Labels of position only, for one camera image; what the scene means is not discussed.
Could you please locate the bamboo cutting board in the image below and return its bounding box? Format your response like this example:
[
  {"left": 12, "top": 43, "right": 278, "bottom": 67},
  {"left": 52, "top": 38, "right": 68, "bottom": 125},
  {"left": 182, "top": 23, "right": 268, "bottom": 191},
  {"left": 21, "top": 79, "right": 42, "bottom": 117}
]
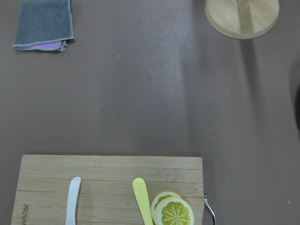
[{"left": 11, "top": 155, "right": 204, "bottom": 225}]

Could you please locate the yellow plastic knife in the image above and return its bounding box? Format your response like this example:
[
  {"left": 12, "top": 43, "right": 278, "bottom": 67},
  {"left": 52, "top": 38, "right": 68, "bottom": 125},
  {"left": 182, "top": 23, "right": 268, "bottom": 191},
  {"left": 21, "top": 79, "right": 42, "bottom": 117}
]
[{"left": 132, "top": 178, "right": 153, "bottom": 225}]

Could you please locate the purple folded cloth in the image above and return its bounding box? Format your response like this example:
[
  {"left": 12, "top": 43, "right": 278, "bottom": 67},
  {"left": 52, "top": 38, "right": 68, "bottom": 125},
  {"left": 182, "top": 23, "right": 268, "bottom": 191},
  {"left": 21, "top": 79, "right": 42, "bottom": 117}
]
[{"left": 21, "top": 41, "right": 61, "bottom": 51}]

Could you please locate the back lemon slice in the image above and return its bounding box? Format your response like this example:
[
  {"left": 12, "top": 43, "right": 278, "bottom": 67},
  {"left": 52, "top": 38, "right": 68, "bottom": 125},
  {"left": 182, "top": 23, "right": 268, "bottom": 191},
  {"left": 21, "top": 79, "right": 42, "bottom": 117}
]
[{"left": 150, "top": 191, "right": 181, "bottom": 222}]

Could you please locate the grey folded cloth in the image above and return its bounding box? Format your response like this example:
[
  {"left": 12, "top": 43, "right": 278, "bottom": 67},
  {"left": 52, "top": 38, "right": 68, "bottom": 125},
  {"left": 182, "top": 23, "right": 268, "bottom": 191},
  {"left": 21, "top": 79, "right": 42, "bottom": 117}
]
[{"left": 13, "top": 0, "right": 75, "bottom": 52}]

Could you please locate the wooden cup tree stand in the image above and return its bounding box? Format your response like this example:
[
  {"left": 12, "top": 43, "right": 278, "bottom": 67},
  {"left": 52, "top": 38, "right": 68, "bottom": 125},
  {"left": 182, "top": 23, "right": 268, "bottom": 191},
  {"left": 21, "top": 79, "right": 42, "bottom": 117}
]
[{"left": 205, "top": 0, "right": 279, "bottom": 39}]

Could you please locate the white ceramic spoon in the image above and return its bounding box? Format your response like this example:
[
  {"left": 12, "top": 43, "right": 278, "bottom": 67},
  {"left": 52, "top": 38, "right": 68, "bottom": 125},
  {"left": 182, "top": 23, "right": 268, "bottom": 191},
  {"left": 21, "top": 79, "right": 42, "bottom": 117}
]
[{"left": 66, "top": 177, "right": 82, "bottom": 225}]

